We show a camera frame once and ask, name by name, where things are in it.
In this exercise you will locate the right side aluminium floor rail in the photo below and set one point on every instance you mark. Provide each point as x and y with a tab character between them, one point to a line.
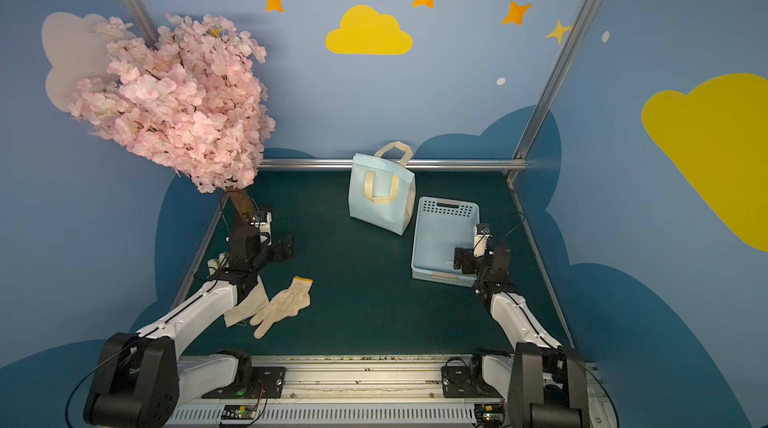
540	262

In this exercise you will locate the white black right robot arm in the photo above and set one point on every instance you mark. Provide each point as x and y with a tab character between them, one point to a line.
546	384

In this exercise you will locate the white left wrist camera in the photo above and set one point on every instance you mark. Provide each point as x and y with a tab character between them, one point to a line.
262	221

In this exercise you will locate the cream work glove under arm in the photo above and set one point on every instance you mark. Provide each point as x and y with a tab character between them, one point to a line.
256	300

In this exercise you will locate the brown cork tree trunk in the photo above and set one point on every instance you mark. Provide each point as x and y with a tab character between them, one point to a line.
243	204

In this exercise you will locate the pink cherry blossom tree crown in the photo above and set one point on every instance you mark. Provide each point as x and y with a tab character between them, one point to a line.
191	102

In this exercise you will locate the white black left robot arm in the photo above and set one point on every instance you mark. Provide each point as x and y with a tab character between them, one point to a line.
140	380

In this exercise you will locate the rear aluminium frame rail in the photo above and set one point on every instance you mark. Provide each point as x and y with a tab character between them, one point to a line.
514	165

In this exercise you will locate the light blue delivery bag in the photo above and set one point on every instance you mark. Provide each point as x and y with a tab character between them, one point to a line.
382	189

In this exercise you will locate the cream work glove yellow cuff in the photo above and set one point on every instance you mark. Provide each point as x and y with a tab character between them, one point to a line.
287	303

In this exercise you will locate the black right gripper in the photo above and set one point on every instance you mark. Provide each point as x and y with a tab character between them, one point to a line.
468	259

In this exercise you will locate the right controller board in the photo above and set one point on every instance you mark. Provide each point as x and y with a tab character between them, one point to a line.
488	416

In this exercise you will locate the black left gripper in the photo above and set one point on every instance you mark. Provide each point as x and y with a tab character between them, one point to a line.
279	248

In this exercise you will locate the right aluminium frame post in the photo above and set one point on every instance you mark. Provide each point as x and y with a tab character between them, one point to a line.
581	23

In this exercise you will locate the light blue plastic basket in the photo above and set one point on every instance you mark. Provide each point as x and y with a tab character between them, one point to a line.
443	225

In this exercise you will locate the left green controller board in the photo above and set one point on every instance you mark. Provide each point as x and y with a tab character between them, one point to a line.
239	413

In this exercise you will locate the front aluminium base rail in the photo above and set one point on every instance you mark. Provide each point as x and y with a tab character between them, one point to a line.
349	391

